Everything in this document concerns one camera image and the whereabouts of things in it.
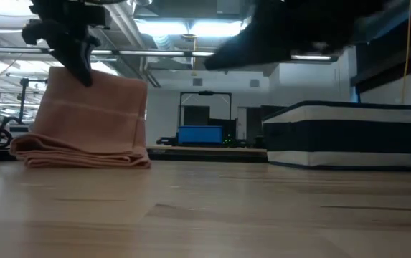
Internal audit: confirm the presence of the black background gantry frame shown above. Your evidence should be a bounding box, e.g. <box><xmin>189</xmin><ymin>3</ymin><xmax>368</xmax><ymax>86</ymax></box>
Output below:
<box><xmin>18</xmin><ymin>77</ymin><xmax>48</xmax><ymax>125</ymax></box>
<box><xmin>178</xmin><ymin>90</ymin><xmax>233</xmax><ymax>135</ymax></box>

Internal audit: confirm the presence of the yellow cable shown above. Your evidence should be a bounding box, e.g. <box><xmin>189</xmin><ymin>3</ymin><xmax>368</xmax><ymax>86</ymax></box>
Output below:
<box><xmin>401</xmin><ymin>0</ymin><xmax>411</xmax><ymax>105</ymax></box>

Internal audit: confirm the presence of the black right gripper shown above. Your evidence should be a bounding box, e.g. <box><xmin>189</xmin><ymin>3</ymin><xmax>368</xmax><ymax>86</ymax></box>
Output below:
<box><xmin>204</xmin><ymin>0</ymin><xmax>389</xmax><ymax>71</ymax></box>

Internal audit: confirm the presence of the long ceiling light bar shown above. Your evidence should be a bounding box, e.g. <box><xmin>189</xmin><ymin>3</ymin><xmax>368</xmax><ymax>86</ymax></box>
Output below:
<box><xmin>0</xmin><ymin>46</ymin><xmax>339</xmax><ymax>62</ymax></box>

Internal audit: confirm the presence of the plain pink towel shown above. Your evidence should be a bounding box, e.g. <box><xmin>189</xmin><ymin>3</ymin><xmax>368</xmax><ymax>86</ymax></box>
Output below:
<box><xmin>9</xmin><ymin>67</ymin><xmax>152</xmax><ymax>169</ymax></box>

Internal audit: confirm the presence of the black metal table frame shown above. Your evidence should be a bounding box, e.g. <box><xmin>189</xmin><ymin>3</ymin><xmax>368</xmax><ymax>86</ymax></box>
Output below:
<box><xmin>0</xmin><ymin>145</ymin><xmax>269</xmax><ymax>163</ymax></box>

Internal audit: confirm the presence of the blue plastic bin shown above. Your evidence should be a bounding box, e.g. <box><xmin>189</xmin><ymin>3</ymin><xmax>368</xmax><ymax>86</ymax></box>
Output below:
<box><xmin>176</xmin><ymin>125</ymin><xmax>224</xmax><ymax>146</ymax></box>

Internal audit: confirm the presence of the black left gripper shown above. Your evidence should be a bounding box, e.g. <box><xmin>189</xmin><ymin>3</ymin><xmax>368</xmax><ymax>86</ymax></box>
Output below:
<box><xmin>21</xmin><ymin>0</ymin><xmax>112</xmax><ymax>87</ymax></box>

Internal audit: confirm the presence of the navy blue fabric bin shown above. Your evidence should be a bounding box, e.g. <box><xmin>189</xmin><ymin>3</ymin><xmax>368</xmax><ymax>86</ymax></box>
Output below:
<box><xmin>261</xmin><ymin>100</ymin><xmax>411</xmax><ymax>170</ymax></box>

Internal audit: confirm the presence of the black metal stand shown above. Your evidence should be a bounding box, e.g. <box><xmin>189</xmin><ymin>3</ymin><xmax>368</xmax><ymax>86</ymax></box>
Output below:
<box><xmin>350</xmin><ymin>35</ymin><xmax>411</xmax><ymax>95</ymax></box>

